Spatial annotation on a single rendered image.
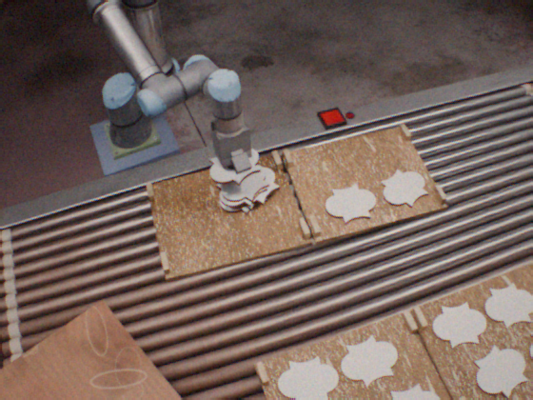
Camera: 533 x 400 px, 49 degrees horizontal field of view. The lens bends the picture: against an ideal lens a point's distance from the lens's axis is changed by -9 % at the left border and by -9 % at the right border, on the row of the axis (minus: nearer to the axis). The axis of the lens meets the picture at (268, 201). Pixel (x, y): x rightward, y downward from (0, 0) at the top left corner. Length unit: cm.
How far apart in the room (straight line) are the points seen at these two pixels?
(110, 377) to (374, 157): 103
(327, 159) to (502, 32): 261
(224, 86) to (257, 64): 233
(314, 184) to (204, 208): 33
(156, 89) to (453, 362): 99
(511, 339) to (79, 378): 107
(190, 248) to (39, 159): 195
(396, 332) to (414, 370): 12
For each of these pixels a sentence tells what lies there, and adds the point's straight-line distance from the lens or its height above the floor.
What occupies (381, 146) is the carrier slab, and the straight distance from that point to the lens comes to 197.
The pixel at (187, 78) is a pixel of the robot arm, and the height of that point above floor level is 137.
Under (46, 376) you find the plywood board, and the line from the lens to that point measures 152.
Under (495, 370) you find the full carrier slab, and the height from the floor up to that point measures 95.
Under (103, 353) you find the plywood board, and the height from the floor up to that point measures 104.
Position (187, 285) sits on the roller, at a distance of 170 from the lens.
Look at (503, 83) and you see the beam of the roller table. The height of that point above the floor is 91.
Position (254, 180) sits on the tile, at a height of 100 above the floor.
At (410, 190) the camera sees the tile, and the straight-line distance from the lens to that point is 184.
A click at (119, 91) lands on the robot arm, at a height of 112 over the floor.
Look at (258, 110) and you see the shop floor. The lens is 348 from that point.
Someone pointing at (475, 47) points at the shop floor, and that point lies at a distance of 412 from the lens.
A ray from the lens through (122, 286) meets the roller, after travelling 173.
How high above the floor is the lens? 233
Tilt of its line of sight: 50 degrees down
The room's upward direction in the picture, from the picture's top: 5 degrees counter-clockwise
